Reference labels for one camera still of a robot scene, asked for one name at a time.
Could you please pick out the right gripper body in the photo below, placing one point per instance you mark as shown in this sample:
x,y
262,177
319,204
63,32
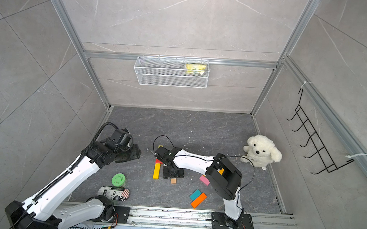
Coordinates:
x,y
175,173

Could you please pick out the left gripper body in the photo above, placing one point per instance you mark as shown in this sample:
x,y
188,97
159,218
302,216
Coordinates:
x,y
130,153

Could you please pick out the red block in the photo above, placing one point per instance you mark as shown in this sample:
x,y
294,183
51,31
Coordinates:
x,y
158,160

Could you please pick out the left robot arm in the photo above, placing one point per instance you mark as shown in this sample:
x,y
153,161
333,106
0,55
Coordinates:
x,y
42,210

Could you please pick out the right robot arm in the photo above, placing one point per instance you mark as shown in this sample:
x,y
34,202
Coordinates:
x,y
223,176

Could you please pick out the green lid jar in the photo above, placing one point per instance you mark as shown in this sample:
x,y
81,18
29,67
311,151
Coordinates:
x,y
119,180

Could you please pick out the pink block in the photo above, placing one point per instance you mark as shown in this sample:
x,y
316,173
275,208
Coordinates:
x,y
204,180

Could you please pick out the teal block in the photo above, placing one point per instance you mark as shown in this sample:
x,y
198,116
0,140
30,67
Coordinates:
x,y
195,194

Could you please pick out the printed can lying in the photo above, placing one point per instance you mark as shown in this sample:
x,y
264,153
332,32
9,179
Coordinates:
x,y
114,193

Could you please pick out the orange block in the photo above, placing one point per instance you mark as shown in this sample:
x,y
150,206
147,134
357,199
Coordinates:
x,y
200,199

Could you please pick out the yellow item in basket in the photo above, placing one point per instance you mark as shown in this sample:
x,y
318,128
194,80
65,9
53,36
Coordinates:
x,y
195,68

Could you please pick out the white plush dog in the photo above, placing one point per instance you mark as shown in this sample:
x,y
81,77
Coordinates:
x,y
261,151

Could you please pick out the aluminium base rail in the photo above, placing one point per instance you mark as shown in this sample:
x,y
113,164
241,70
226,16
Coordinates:
x,y
172,218

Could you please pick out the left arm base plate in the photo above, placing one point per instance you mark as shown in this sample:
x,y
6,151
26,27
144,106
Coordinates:
x,y
120,212

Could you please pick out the white wire basket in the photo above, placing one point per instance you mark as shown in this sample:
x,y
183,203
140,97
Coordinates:
x,y
160,71

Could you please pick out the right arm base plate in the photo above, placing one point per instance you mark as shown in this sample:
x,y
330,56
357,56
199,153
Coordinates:
x,y
220,220

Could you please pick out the black wall hook rack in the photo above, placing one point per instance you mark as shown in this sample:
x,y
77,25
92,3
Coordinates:
x,y
314,139

